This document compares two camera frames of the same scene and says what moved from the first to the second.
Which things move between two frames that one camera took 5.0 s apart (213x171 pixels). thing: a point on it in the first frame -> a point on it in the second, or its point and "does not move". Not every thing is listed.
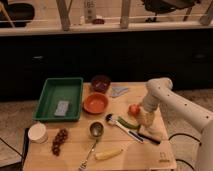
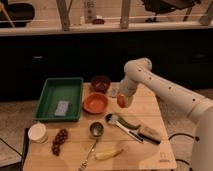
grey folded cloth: x=116 y=91 does not move
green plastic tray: x=60 y=100 does not move
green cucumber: x=128 y=124 does not move
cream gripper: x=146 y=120 -> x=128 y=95
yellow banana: x=108 y=154 does not move
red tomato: x=134 y=110 -> x=121 y=101
